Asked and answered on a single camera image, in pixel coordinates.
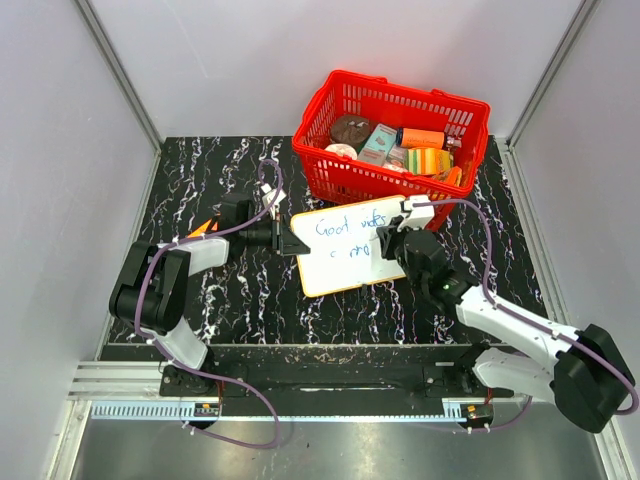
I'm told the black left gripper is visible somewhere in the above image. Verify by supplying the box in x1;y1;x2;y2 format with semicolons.
240;214;310;257

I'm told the white board yellow frame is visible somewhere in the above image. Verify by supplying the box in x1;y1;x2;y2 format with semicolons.
291;196;404;298

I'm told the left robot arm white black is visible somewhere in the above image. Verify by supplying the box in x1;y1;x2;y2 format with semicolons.
109;193;311;396

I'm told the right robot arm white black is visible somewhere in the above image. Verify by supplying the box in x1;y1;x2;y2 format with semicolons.
376;224;639;433

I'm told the striped sponge pack in basket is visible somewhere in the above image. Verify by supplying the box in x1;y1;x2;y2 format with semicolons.
406;147;454;176

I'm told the orange green sponge pack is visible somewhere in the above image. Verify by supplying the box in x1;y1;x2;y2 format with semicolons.
188;216;219;238

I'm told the teal white small box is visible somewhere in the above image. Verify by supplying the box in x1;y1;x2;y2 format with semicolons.
357;123;397;166

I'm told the pink white round item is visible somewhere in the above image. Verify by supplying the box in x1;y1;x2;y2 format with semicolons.
325;143;358;160

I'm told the orange bottle blue cap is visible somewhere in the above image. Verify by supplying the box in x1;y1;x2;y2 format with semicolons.
396;128;446;149

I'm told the red plastic shopping basket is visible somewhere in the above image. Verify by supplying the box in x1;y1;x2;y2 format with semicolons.
292;70;491;204

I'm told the brown round chocolate item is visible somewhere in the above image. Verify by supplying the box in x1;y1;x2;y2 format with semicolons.
329;114;372;149

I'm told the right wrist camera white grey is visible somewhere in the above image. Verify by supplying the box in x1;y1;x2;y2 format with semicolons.
396;195;435;232

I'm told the wrist camera white grey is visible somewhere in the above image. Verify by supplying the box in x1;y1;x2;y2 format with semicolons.
260;183;286;219
396;195;435;232

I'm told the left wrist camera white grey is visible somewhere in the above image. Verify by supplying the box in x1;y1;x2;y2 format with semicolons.
260;183;286;219

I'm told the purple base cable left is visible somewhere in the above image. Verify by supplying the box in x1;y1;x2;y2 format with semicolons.
182;372;282;450

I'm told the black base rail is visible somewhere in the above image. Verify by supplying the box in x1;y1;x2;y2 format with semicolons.
159;345;513;417

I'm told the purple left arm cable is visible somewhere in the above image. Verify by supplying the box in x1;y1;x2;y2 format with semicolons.
133;159;284;376

